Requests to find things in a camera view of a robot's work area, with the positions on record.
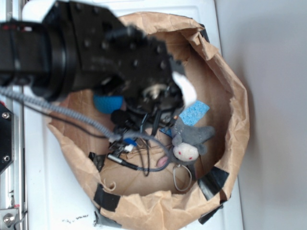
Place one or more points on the white plastic tray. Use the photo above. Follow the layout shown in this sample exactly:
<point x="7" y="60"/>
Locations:
<point x="55" y="200"/>

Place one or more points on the black mounting bracket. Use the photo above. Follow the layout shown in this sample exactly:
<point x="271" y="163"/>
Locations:
<point x="6" y="137"/>

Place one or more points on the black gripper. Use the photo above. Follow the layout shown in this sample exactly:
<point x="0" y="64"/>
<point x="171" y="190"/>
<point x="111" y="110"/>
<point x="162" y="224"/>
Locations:
<point x="92" y="49"/>

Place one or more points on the brown paper bag bin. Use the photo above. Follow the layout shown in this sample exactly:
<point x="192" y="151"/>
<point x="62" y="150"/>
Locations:
<point x="139" y="202"/>

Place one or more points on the grey plush bat toy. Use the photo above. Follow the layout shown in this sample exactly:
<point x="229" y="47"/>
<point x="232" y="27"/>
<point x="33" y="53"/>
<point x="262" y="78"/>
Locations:
<point x="187" y="146"/>

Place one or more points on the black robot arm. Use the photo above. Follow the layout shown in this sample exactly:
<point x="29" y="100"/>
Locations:
<point x="26" y="58"/>

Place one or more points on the blue sponge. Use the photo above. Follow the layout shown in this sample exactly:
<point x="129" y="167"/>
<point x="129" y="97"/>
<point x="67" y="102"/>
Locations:
<point x="188" y="119"/>

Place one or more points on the metal frame rail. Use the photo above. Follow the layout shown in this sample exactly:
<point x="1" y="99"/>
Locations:
<point x="13" y="209"/>

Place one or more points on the blue dimpled ball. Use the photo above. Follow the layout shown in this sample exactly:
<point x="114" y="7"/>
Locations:
<point x="107" y="104"/>

